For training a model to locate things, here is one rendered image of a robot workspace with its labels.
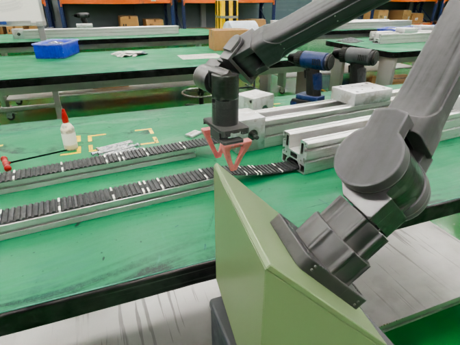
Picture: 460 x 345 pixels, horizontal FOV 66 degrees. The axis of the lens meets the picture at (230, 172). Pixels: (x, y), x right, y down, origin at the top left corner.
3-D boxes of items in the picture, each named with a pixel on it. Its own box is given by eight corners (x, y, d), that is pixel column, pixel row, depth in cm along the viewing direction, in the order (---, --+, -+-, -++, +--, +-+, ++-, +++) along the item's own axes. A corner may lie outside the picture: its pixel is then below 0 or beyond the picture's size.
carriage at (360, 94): (352, 115, 112) (356, 93, 109) (329, 106, 121) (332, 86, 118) (389, 108, 118) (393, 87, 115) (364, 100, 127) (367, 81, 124)
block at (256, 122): (240, 157, 97) (241, 124, 93) (221, 142, 107) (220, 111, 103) (268, 151, 100) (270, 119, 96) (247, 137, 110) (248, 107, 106)
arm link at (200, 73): (242, 34, 69) (267, 64, 74) (215, 29, 78) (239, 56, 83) (205, 83, 69) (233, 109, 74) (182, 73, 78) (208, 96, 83)
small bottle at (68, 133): (79, 150, 101) (70, 109, 96) (64, 152, 100) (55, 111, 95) (77, 145, 104) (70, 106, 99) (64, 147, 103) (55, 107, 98)
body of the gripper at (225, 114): (228, 121, 83) (228, 90, 80) (250, 135, 75) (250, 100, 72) (202, 125, 80) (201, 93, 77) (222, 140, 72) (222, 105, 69)
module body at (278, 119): (264, 148, 102) (265, 120, 99) (247, 137, 110) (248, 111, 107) (445, 112, 134) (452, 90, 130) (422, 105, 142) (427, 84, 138)
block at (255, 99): (257, 128, 118) (259, 100, 113) (235, 120, 125) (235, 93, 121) (278, 122, 124) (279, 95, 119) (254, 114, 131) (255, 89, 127)
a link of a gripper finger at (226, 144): (236, 159, 84) (237, 121, 79) (252, 171, 78) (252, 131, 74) (210, 165, 81) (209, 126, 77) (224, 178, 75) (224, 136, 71)
